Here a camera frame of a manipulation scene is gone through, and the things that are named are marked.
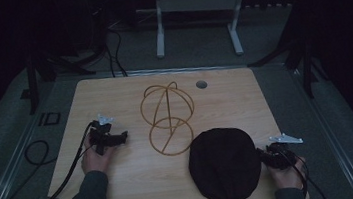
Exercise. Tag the person's right hand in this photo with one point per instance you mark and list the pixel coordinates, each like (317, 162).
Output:
(287, 177)

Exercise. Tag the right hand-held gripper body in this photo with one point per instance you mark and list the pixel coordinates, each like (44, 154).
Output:
(281, 156)

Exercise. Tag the black tripod stand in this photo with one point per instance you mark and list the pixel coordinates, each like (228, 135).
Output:
(42, 69)
(304, 61)

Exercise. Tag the person's left hand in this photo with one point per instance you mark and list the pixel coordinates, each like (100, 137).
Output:
(96, 160)

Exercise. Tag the black hat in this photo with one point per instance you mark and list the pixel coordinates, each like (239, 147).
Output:
(224, 166)

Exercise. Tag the white metal desk frame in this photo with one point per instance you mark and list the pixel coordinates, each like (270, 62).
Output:
(197, 2)

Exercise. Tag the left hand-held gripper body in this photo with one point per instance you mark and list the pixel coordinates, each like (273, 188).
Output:
(102, 138)

